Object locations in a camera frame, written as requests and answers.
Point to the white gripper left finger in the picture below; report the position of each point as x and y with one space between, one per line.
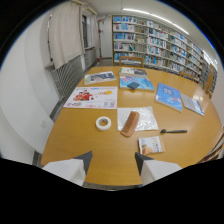
68 167

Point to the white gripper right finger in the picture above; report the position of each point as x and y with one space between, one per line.
156 169

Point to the clear plastic bag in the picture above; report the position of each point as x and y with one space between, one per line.
146 118

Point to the wooden comb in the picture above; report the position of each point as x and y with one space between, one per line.
130 124

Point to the white tape roll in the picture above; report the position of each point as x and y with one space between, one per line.
103 123

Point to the blue book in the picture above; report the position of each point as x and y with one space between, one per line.
169 96

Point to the grey blue booklet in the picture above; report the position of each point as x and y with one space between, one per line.
192 104

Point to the white poster with red print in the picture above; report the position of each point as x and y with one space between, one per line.
92 97

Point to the light blue magazine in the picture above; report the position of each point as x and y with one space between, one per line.
141 84

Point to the small dark blue box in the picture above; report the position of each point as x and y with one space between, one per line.
133 85

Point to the grey cover magazine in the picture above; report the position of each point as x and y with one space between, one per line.
99 78

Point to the wooden chair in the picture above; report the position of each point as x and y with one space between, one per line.
131 61
186 75
208 81

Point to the green cover book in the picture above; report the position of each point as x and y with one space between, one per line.
133 71

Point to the library bookshelf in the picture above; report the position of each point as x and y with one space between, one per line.
160 46

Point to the white curtain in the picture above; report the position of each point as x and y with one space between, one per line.
68 31

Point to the wall radiator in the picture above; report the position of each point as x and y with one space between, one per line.
68 75

